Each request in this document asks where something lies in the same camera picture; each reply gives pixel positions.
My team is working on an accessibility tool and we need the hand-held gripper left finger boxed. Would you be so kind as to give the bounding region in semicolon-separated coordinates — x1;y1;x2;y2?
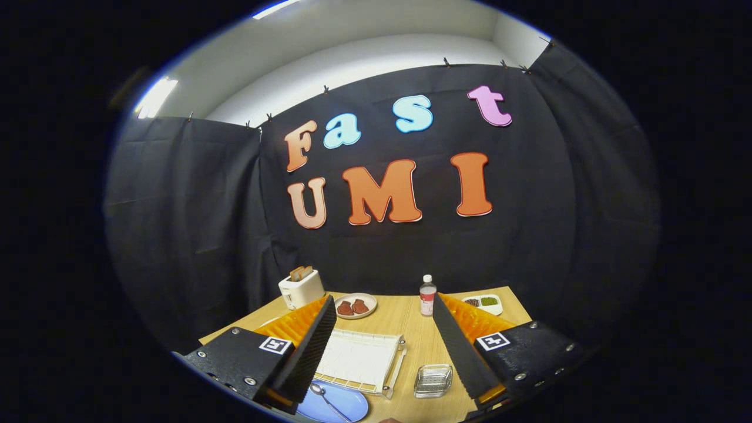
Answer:
172;294;338;415

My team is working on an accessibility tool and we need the black backdrop cloth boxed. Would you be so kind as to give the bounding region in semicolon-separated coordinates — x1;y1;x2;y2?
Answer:
105;38;662;353

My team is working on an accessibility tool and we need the beige oval plate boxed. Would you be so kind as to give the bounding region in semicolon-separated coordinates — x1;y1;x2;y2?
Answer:
334;293;378;320

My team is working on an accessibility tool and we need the row of black cloth clips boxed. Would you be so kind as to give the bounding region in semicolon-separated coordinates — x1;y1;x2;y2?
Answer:
186;36;556;130

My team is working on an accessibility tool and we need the clear plastic bottle red label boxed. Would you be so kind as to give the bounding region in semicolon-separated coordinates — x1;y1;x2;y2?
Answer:
419;274;438;317

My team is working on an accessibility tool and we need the metal wire basket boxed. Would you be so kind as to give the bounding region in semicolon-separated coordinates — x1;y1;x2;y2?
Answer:
414;364;454;400

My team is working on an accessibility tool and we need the white toaster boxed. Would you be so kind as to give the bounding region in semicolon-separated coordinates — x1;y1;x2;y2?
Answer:
278;269;325;311

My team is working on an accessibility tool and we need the blue plate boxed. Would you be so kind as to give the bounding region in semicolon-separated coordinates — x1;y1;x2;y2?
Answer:
296;379;370;423

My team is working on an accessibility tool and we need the white divided tray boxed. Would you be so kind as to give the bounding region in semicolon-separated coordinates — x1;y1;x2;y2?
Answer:
461;294;504;317

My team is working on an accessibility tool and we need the white wire dish rack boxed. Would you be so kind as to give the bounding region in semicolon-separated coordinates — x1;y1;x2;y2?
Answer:
258;316;408;401

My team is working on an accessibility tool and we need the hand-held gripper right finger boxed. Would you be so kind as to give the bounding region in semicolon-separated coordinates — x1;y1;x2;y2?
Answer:
432;293;585;412

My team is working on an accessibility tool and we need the spoon with blue checked handle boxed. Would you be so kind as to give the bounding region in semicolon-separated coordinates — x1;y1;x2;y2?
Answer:
310;382;353;422

